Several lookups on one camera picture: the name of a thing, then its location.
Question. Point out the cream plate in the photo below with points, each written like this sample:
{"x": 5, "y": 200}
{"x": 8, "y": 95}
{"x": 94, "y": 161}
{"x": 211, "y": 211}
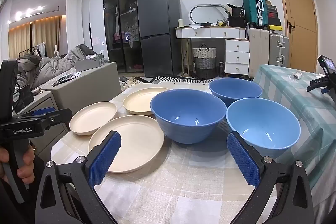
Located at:
{"x": 92, "y": 117}
{"x": 139, "y": 100}
{"x": 131, "y": 140}

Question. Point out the black and white rug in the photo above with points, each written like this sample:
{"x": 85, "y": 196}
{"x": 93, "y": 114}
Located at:
{"x": 178, "y": 79}

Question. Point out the white wardrobe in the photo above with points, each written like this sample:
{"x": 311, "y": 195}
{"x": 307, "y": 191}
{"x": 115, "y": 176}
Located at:
{"x": 94, "y": 16}

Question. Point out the beige curtain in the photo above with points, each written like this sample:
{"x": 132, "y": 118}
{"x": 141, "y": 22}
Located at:
{"x": 44, "y": 35}

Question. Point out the person's left hand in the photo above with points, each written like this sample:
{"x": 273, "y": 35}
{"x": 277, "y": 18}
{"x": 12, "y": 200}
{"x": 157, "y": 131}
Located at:
{"x": 26, "y": 166}

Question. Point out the yellow flat box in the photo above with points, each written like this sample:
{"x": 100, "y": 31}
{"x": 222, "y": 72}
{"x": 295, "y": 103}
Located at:
{"x": 276, "y": 28}

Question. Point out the black bag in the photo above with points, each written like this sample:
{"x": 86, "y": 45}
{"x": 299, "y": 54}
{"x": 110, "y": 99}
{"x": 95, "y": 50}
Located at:
{"x": 236, "y": 16}

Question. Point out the silver suitcase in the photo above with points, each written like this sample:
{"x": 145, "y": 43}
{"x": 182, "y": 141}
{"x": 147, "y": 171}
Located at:
{"x": 278, "y": 48}

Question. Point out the clothes rack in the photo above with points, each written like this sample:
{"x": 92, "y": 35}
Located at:
{"x": 36, "y": 48}

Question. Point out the wooden door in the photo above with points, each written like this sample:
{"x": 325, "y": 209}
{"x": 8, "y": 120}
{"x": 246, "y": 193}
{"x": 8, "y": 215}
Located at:
{"x": 296, "y": 16}

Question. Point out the black bottle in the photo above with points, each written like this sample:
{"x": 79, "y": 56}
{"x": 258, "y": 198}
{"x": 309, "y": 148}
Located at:
{"x": 221, "y": 69}

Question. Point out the printed tote bag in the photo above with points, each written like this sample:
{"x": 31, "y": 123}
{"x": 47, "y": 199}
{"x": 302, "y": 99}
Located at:
{"x": 131, "y": 82}

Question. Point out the grey nightstand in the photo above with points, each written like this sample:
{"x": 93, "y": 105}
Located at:
{"x": 44, "y": 103}

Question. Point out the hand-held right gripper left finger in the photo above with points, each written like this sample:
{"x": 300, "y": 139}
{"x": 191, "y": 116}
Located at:
{"x": 105, "y": 158}

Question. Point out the dark glass cabinet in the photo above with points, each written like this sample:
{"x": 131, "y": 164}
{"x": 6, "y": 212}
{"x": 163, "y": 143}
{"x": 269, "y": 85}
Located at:
{"x": 123, "y": 16}

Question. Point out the beige suitcase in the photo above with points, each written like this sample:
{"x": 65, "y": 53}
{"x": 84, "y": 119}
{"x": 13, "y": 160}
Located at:
{"x": 258, "y": 50}

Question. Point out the black camera device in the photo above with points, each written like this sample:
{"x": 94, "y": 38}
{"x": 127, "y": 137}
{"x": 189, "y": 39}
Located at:
{"x": 326, "y": 66}

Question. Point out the dark grey refrigerator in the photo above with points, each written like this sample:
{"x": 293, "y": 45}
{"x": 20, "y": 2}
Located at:
{"x": 157, "y": 29}

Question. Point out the teal checked tablecloth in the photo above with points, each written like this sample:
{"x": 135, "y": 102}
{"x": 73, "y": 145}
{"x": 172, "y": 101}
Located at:
{"x": 296, "y": 103}

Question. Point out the grey slipper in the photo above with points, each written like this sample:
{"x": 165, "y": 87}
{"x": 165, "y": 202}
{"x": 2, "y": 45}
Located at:
{"x": 124, "y": 79}

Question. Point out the grey shoe box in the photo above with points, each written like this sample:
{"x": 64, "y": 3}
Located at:
{"x": 89, "y": 64}

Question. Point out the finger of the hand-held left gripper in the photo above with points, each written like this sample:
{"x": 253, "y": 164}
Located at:
{"x": 57, "y": 116}
{"x": 43, "y": 111}

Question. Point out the teal suitcase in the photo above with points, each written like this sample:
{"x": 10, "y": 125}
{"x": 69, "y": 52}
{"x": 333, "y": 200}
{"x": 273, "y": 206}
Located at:
{"x": 253, "y": 6}

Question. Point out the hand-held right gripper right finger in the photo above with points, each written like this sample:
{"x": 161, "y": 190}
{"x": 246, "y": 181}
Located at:
{"x": 244, "y": 161}

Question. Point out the woven laundry basket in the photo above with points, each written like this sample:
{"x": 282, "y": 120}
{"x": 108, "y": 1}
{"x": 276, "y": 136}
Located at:
{"x": 204, "y": 64}

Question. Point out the white paper roll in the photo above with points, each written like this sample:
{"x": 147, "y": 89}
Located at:
{"x": 180, "y": 23}

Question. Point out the light blue bowl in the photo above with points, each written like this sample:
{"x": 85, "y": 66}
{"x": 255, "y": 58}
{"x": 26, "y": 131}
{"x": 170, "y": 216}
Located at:
{"x": 262, "y": 124}

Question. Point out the round tray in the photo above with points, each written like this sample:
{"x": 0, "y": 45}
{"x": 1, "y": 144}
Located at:
{"x": 65, "y": 78}

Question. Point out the grey sofa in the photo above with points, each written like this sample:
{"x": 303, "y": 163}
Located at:
{"x": 86, "y": 85}

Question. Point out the oval mirror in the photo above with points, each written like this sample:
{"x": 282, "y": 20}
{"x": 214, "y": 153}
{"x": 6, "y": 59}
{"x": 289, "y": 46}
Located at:
{"x": 207, "y": 14}

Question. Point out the white dressing table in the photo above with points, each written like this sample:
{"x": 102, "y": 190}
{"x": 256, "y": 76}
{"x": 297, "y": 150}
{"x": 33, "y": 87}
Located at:
{"x": 236, "y": 56}

